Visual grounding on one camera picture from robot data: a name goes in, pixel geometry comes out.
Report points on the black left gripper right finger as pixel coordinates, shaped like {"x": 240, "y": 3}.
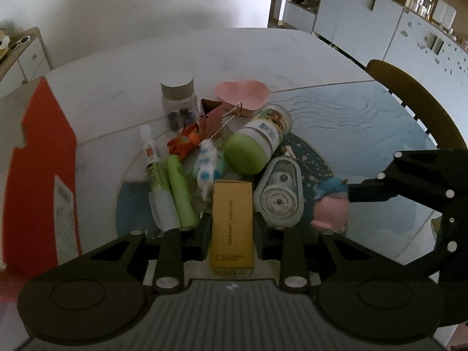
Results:
{"x": 286, "y": 247}

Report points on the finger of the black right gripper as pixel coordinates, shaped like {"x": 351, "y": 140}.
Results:
{"x": 426, "y": 177}

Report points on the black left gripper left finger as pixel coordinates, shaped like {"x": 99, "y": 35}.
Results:
{"x": 179, "y": 246}

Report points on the white and green tube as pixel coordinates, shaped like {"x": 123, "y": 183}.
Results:
{"x": 161, "y": 200}

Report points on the grey correction tape dispenser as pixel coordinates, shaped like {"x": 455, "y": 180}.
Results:
{"x": 279, "y": 194}

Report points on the yellow rectangular box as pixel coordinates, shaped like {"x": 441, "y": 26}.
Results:
{"x": 231, "y": 250}

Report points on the pink and blue plush toy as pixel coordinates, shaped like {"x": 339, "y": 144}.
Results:
{"x": 332, "y": 206}

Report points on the white blue candy wrapper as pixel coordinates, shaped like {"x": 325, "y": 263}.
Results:
{"x": 206, "y": 166}

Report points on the jar with green lid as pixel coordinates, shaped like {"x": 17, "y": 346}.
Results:
{"x": 249, "y": 149}

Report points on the orange toy figure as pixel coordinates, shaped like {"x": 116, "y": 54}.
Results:
{"x": 184, "y": 144}

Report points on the glass jar with grey lid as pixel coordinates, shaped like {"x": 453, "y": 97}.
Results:
{"x": 179, "y": 100}

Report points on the pink heart-shaped dish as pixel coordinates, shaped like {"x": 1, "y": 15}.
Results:
{"x": 251, "y": 94}

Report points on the dark wooden chair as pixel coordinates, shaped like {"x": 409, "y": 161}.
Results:
{"x": 420, "y": 101}

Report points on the red cardboard storage box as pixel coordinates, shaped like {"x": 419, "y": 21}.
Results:
{"x": 39, "y": 225}

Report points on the small white drawer cabinet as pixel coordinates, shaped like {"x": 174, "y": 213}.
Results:
{"x": 26, "y": 63}

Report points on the white sunglasses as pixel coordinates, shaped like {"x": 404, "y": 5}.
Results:
{"x": 19, "y": 43}

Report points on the white wall cabinet unit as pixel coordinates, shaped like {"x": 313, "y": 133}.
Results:
{"x": 387, "y": 30}

